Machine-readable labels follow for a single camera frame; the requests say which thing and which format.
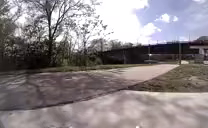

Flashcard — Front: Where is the grass verge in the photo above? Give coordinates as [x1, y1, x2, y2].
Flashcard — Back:
[127, 63, 208, 94]
[0, 63, 152, 76]

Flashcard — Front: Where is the grey paved path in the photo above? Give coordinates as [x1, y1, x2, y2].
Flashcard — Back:
[0, 63, 208, 128]

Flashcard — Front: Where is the wood of bare trees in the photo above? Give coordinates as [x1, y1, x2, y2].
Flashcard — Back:
[0, 0, 141, 72]

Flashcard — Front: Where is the dark road bridge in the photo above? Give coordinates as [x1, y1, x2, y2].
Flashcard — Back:
[101, 38, 208, 65]

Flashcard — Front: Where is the thin pole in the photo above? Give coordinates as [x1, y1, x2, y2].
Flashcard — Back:
[177, 41, 183, 66]

